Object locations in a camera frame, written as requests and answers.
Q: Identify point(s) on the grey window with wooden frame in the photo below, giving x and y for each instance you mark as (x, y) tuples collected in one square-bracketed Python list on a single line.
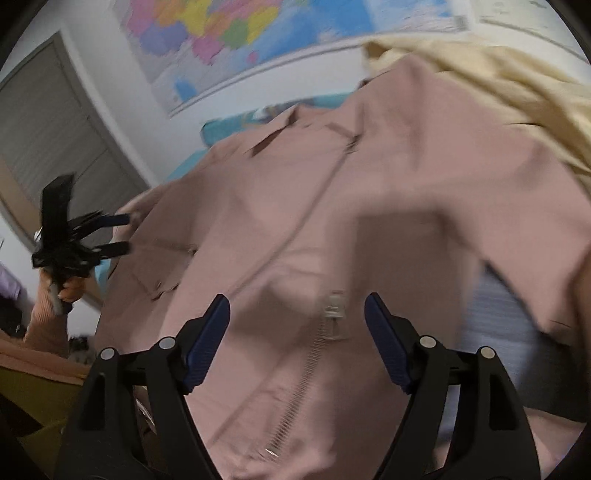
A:
[(46, 124)]

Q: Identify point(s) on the purple cloth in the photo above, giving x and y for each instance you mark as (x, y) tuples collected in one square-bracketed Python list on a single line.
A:
[(9, 284)]

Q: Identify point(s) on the grey-blue blanket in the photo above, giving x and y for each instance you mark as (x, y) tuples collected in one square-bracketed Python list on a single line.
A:
[(494, 318)]

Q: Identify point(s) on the cream cloth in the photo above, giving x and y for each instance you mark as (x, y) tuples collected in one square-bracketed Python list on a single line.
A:
[(508, 78)]

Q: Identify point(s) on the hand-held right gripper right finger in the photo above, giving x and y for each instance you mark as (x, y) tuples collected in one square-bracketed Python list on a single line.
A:
[(387, 344)]

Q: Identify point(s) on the black chair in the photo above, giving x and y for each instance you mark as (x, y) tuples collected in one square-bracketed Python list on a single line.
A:
[(9, 321)]

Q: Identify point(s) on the pink zip jacket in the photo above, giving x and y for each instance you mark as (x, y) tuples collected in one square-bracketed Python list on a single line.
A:
[(323, 207)]

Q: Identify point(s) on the person's left forearm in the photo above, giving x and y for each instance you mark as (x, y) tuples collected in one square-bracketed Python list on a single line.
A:
[(45, 323)]

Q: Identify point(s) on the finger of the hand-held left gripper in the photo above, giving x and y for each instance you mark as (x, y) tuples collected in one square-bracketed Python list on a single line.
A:
[(114, 249), (113, 220)]

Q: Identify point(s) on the person's torso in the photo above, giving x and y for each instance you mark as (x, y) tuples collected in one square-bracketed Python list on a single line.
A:
[(32, 383)]

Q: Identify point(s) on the person's left hand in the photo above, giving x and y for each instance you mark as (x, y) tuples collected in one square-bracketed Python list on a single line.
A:
[(70, 290)]

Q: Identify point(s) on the colourful wall map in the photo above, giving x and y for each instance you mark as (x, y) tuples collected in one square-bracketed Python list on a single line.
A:
[(221, 32)]

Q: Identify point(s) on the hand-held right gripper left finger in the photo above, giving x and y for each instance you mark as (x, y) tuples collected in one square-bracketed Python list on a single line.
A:
[(207, 344)]

